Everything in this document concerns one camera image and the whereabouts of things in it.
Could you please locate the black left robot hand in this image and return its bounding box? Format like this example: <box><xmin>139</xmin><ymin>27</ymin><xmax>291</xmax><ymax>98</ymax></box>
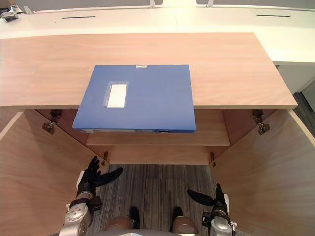
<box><xmin>77</xmin><ymin>156</ymin><xmax>124</xmax><ymax>194</ymax></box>

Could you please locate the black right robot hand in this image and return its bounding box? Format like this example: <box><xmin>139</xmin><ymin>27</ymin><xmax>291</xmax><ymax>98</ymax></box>
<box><xmin>187</xmin><ymin>183</ymin><xmax>231</xmax><ymax>212</ymax></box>

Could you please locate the blue file folder box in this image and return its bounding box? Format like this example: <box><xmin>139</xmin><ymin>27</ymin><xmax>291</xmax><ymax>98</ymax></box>
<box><xmin>72</xmin><ymin>64</ymin><xmax>197</xmax><ymax>134</ymax></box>

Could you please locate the wooden cabinet door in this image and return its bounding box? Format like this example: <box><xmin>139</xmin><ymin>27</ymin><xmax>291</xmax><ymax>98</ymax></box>
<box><xmin>208</xmin><ymin>110</ymin><xmax>315</xmax><ymax>236</ymax></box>
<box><xmin>0</xmin><ymin>111</ymin><xmax>107</xmax><ymax>236</ymax></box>

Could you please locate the wooden cabinet shelf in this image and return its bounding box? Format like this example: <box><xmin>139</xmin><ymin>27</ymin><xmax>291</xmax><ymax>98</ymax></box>
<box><xmin>86</xmin><ymin>109</ymin><xmax>231</xmax><ymax>147</ymax></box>

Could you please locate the wooden office cabinet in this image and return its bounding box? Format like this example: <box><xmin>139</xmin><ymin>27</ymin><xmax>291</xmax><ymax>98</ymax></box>
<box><xmin>0</xmin><ymin>32</ymin><xmax>299</xmax><ymax>166</ymax></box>

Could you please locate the white office desk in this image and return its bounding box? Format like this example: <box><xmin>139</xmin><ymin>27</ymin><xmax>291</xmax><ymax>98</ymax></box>
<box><xmin>0</xmin><ymin>5</ymin><xmax>315</xmax><ymax>62</ymax></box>

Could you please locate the silver robot right leg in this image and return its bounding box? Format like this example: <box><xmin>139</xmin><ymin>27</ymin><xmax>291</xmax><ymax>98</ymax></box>
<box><xmin>169</xmin><ymin>206</ymin><xmax>200</xmax><ymax>236</ymax></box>

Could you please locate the silver robot leg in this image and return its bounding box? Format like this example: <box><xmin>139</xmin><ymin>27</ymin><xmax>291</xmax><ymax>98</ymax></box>
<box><xmin>104</xmin><ymin>206</ymin><xmax>141</xmax><ymax>236</ymax></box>
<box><xmin>169</xmin><ymin>206</ymin><xmax>200</xmax><ymax>236</ymax></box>

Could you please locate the silver robot left leg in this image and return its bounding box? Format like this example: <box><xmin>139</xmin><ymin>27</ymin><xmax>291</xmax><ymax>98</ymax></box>
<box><xmin>104</xmin><ymin>206</ymin><xmax>141</xmax><ymax>236</ymax></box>

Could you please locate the dark clutter on desk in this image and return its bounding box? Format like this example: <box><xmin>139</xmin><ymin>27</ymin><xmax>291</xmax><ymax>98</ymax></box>
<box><xmin>0</xmin><ymin>4</ymin><xmax>23</xmax><ymax>22</ymax></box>

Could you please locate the white pedestal drawer unit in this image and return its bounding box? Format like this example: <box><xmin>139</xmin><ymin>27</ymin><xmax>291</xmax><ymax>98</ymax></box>
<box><xmin>274</xmin><ymin>61</ymin><xmax>315</xmax><ymax>95</ymax></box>

